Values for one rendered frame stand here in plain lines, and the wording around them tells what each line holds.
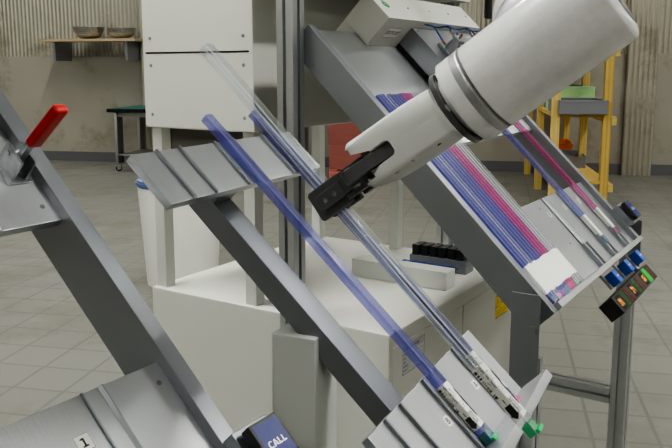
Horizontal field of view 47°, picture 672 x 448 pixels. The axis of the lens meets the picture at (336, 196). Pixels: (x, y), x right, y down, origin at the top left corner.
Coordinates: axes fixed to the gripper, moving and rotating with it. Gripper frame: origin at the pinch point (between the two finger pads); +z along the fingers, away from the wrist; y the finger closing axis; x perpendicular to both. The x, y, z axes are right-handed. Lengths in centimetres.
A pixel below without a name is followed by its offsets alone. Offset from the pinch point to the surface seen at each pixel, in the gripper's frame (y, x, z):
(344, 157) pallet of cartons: -649, -118, 284
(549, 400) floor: -193, 75, 67
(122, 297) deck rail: 11.7, -2.7, 19.9
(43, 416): 25.3, 4.0, 21.0
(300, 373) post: -7.9, 13.5, 20.4
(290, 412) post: -7.9, 16.8, 24.6
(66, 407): 23.1, 4.2, 20.7
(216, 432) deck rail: 13.1, 13.1, 17.1
